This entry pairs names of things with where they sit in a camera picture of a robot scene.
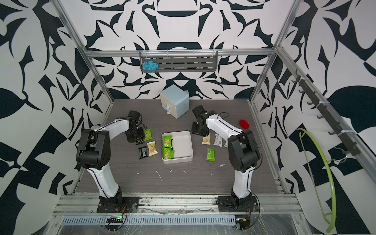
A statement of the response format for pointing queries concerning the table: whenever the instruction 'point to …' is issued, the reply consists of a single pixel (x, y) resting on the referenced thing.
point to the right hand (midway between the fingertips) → (193, 130)
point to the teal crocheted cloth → (150, 65)
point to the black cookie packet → (143, 152)
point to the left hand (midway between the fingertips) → (138, 136)
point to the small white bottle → (168, 107)
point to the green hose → (332, 225)
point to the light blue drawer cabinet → (177, 100)
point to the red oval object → (244, 124)
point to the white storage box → (182, 145)
